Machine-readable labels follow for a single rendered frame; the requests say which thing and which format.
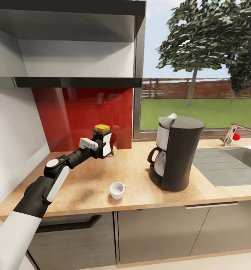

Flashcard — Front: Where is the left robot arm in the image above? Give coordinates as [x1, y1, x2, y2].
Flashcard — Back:
[0, 138, 106, 270]

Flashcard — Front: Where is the bottle of coffee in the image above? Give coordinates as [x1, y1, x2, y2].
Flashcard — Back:
[92, 124, 112, 159]

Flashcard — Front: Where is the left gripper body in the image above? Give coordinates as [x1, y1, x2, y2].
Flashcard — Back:
[73, 147, 99, 163]

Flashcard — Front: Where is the coffee cup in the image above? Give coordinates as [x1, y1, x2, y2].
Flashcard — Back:
[110, 182, 126, 200]

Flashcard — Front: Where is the paper coffee filter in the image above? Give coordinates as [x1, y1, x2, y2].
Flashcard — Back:
[158, 113, 177, 130]

